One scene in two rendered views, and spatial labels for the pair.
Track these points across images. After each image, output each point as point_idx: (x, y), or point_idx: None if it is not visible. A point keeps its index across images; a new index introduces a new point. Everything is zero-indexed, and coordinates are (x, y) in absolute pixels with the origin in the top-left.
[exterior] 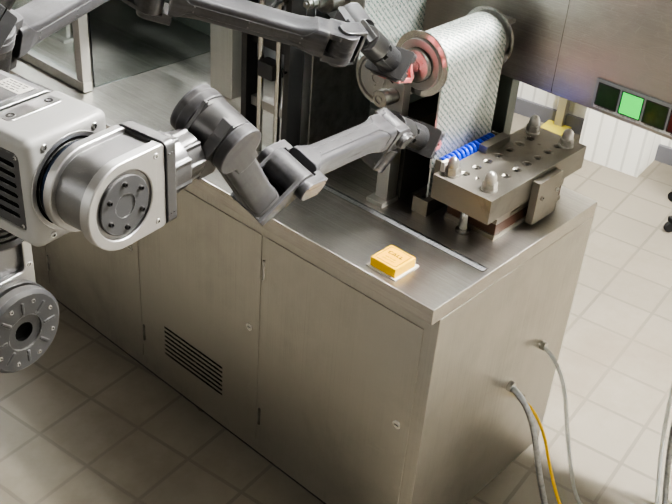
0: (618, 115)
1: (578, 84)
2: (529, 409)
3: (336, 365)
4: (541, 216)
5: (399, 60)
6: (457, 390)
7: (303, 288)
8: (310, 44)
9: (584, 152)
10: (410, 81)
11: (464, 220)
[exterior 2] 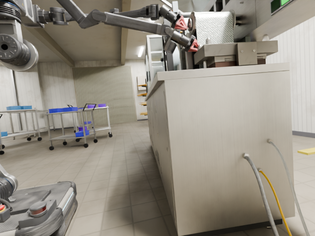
0: (281, 6)
1: (264, 13)
2: (255, 167)
3: (161, 132)
4: (245, 62)
5: (175, 15)
6: (194, 134)
7: (157, 107)
8: (142, 13)
9: (277, 43)
10: (186, 28)
11: (204, 66)
